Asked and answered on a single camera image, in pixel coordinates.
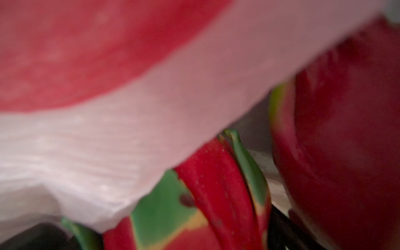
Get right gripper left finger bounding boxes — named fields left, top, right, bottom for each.
left=1, top=224, right=78, bottom=250

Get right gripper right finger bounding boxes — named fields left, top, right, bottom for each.
left=268, top=206, right=325, bottom=250

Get red dragon fruit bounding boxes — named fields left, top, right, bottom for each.
left=62, top=129, right=272, bottom=250

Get red round lychee fruit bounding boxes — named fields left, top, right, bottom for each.
left=269, top=16, right=400, bottom=250

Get pink plastic bag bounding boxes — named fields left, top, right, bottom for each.
left=1, top=1, right=387, bottom=241

